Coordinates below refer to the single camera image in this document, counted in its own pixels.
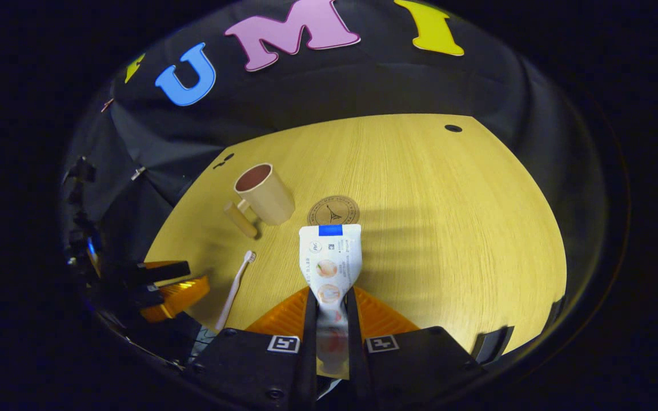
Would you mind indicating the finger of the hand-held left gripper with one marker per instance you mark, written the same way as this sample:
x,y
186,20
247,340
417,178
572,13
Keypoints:
x,y
180,297
163,273

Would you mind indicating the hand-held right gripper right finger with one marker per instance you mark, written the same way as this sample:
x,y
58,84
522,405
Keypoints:
x,y
354,354

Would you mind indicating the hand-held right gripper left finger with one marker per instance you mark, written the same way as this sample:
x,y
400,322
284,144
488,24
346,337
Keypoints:
x,y
311,342

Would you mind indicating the white toothbrush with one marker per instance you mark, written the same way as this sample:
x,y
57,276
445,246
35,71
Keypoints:
x,y
236,285

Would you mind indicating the white toothpaste tube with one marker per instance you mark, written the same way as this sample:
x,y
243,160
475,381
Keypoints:
x,y
330,257

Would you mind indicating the beige cup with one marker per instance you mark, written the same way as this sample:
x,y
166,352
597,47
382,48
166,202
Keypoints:
x,y
269,200

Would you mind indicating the round brown coaster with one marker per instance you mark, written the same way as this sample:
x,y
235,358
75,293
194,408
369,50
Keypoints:
x,y
334,210

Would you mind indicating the silver binder clip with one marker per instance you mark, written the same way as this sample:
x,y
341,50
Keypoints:
x,y
137,172

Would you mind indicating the red clip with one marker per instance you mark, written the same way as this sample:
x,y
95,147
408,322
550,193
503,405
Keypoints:
x,y
107,104

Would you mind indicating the black backdrop cloth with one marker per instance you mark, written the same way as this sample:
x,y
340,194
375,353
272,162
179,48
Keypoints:
x,y
363,85

